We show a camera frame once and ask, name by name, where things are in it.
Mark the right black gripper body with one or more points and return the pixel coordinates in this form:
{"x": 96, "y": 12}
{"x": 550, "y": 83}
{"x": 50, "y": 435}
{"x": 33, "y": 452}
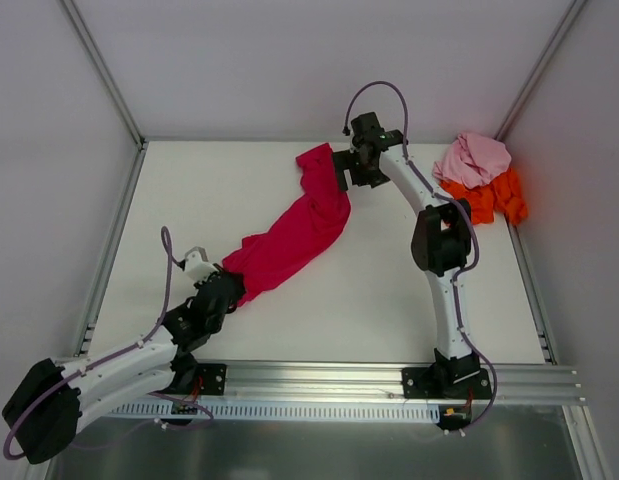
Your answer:
{"x": 341, "y": 169}

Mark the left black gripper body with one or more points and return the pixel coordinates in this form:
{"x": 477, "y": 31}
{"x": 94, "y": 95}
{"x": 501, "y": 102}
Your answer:
{"x": 230, "y": 286}

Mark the magenta t shirt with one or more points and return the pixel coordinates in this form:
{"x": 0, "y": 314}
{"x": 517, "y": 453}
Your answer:
{"x": 309, "y": 226}

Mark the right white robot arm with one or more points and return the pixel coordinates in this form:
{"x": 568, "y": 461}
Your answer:
{"x": 440, "y": 247}

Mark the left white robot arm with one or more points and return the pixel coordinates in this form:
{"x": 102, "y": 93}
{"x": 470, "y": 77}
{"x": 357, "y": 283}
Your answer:
{"x": 55, "y": 401}

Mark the pink t shirt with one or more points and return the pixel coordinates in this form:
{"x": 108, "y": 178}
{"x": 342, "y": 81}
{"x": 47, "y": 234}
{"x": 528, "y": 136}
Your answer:
{"x": 472, "y": 160}

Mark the orange t shirt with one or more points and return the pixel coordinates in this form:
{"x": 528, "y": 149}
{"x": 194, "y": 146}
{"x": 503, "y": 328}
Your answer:
{"x": 503, "y": 196}

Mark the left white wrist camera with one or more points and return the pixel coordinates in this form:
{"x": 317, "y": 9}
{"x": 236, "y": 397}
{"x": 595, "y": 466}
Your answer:
{"x": 196, "y": 265}

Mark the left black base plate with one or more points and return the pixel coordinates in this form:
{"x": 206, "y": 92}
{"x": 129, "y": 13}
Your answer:
{"x": 202, "y": 379}

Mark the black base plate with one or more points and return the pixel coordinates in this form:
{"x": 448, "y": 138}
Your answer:
{"x": 202, "y": 379}
{"x": 434, "y": 383}

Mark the white slotted cable duct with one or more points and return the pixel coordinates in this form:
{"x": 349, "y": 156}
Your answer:
{"x": 401, "y": 412}

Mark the aluminium mounting rail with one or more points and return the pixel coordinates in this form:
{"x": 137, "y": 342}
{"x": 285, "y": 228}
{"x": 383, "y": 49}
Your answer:
{"x": 329, "y": 381}

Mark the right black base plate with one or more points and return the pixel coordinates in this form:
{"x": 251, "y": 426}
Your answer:
{"x": 434, "y": 383}

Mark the right aluminium frame post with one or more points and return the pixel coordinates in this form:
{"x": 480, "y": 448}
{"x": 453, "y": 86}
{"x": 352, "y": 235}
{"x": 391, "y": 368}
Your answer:
{"x": 532, "y": 82}

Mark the aluminium frame post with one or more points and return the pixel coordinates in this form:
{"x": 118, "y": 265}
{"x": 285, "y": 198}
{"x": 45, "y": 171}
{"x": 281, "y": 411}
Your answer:
{"x": 532, "y": 82}
{"x": 94, "y": 55}

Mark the left aluminium frame post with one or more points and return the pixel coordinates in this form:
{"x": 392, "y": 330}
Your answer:
{"x": 94, "y": 55}

